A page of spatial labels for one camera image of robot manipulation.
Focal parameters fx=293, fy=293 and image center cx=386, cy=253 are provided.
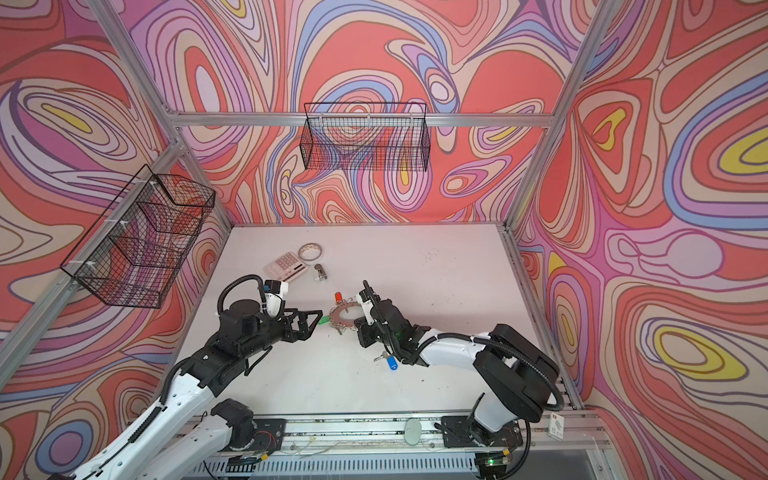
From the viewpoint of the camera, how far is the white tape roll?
3.60 feet

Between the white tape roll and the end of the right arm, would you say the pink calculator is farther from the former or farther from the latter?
the end of the right arm

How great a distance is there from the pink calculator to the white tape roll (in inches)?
0.8

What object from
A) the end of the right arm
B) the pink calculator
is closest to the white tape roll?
the pink calculator

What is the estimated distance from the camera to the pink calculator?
1036 millimetres
